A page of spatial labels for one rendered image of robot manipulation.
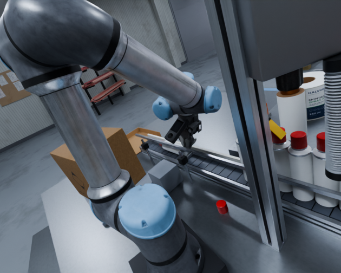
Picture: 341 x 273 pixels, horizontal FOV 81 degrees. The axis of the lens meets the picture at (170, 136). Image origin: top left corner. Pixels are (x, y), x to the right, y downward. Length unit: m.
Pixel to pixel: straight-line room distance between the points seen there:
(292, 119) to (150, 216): 0.63
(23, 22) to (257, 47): 0.32
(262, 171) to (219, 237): 0.31
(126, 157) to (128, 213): 0.51
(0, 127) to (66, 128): 8.48
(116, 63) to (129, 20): 9.13
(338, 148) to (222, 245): 0.41
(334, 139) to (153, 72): 0.33
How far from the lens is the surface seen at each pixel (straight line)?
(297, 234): 0.68
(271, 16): 0.31
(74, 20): 0.36
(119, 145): 0.90
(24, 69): 0.46
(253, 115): 0.37
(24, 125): 8.84
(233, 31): 0.34
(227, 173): 0.79
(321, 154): 0.57
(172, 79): 0.46
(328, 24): 0.36
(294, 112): 0.84
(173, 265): 0.53
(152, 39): 9.74
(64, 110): 0.46
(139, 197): 0.47
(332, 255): 0.66
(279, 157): 0.61
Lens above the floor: 1.39
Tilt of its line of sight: 25 degrees down
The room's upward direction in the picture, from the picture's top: 22 degrees counter-clockwise
